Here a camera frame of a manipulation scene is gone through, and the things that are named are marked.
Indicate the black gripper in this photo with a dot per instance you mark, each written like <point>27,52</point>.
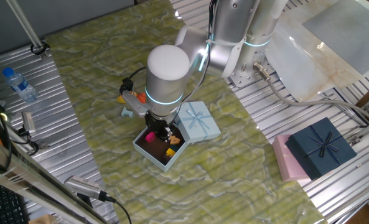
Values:
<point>156,123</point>

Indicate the small pink toy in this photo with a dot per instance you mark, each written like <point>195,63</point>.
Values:
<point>150,137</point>

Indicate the light blue gift box base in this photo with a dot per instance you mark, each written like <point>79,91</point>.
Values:
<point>150,154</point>

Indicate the light blue gift box lid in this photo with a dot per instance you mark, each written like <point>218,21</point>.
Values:
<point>199,123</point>

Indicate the small grey toy block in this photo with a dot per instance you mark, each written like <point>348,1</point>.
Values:
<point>127,112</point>

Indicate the yellow orange toy mango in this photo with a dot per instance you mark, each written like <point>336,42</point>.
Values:
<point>120,99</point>

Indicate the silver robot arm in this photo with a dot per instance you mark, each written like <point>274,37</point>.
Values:
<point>234,25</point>

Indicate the dark blue gift box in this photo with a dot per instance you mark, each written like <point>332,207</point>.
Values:
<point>321,147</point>

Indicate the dark blue toy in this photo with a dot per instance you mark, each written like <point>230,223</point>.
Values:
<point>175,147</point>

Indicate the gold metallic toy block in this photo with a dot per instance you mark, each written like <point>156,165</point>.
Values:
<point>171,152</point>

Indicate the green marble pattern mat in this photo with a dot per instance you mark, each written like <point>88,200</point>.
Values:
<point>187,186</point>

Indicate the white ridged device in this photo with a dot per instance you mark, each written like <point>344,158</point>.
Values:
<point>81,185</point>

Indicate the silver robot mounting plate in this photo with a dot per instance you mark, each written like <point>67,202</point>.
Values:
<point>243,77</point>

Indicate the pink flat object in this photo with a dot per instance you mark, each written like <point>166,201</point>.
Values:
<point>288,165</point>

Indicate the clear plastic water bottle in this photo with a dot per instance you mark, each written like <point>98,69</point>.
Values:
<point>19,85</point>

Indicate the beige flat sheet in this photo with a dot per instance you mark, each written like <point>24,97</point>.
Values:
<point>296,62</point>

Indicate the black keyboard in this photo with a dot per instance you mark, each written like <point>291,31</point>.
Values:
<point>0,202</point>

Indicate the silver tripod pole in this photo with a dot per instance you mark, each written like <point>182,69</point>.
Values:
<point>25,25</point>

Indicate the grey studded baseplate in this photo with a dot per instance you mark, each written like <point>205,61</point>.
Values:
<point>349,28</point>

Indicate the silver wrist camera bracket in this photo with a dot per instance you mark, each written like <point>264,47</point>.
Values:
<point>136,104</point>

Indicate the aluminium frame bar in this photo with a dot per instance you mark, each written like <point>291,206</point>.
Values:
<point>31,180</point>

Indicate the silver aluminium rail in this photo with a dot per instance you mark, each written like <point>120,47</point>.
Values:
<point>367,130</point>

